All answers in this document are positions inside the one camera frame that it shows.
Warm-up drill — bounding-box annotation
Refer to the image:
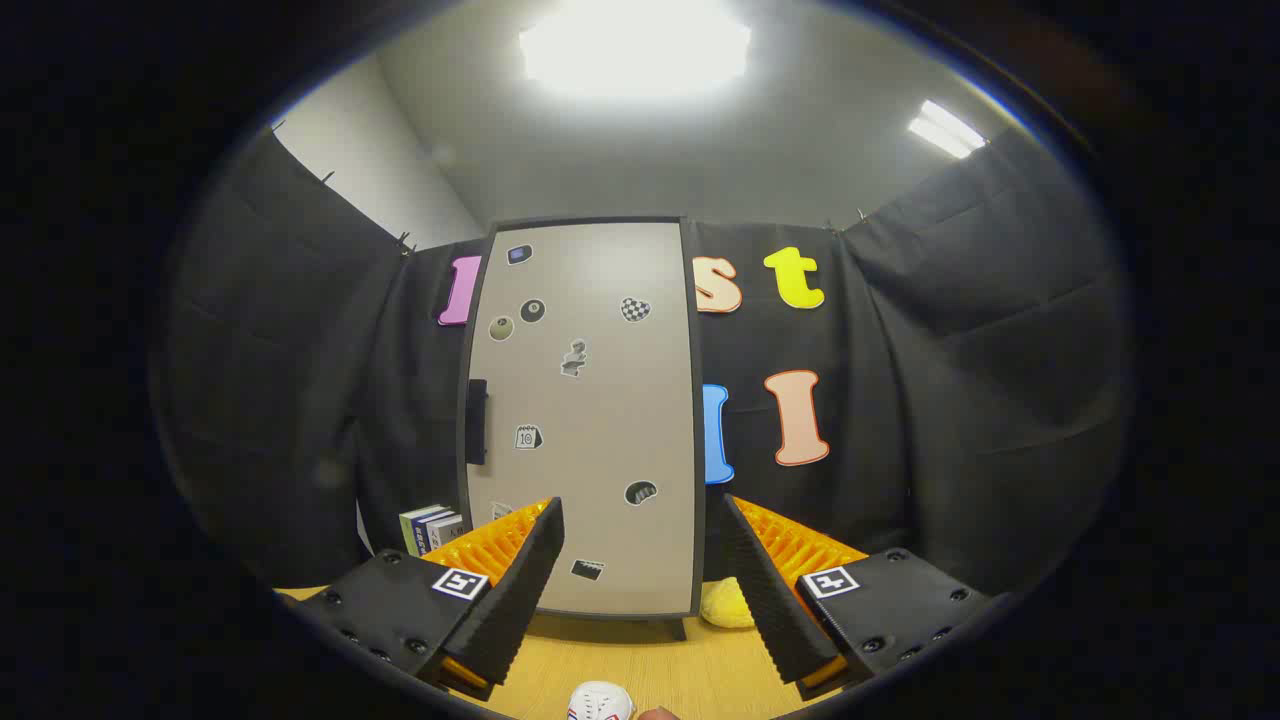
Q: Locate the black door handle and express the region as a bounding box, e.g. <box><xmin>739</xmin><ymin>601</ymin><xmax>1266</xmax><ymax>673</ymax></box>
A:
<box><xmin>466</xmin><ymin>379</ymin><xmax>489</xmax><ymax>466</ymax></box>

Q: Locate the light grey shoe cabinet door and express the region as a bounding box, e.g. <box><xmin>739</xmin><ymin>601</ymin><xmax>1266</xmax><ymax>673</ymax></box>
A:
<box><xmin>464</xmin><ymin>221</ymin><xmax>695</xmax><ymax>617</ymax></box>

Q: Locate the white canvas shoe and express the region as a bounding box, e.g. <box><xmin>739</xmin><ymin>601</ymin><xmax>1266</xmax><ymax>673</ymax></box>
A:
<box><xmin>567</xmin><ymin>681</ymin><xmax>635</xmax><ymax>720</ymax></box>

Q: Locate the green spine book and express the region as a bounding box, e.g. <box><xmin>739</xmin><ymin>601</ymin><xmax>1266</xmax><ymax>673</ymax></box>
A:
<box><xmin>399</xmin><ymin>505</ymin><xmax>446</xmax><ymax>557</ymax></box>

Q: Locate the dark grey shoe cabinet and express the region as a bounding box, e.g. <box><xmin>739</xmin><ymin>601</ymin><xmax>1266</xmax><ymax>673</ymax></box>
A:
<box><xmin>458</xmin><ymin>216</ymin><xmax>706</xmax><ymax>641</ymax></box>

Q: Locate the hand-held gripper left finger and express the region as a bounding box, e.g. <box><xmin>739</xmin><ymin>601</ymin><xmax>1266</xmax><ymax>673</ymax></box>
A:
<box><xmin>290</xmin><ymin>497</ymin><xmax>565</xmax><ymax>701</ymax></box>

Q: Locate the black backdrop cloth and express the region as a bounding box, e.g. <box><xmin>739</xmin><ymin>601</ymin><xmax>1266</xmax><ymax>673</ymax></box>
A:
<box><xmin>150</xmin><ymin>125</ymin><xmax>1136</xmax><ymax>601</ymax></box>

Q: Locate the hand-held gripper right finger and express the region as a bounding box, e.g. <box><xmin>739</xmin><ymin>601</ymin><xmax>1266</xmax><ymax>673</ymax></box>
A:
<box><xmin>720</xmin><ymin>494</ymin><xmax>997</xmax><ymax>701</ymax></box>

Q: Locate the yellow soft object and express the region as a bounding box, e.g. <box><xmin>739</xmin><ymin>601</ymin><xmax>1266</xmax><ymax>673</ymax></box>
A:
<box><xmin>699</xmin><ymin>577</ymin><xmax>757</xmax><ymax>630</ymax></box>

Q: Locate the dark blue spine book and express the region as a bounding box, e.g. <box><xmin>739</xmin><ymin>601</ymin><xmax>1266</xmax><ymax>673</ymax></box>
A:
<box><xmin>411</xmin><ymin>509</ymin><xmax>456</xmax><ymax>555</ymax></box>

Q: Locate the large ceiling light panel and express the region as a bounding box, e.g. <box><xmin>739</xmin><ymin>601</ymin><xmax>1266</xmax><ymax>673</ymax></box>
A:
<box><xmin>518</xmin><ymin>0</ymin><xmax>753</xmax><ymax>101</ymax></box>

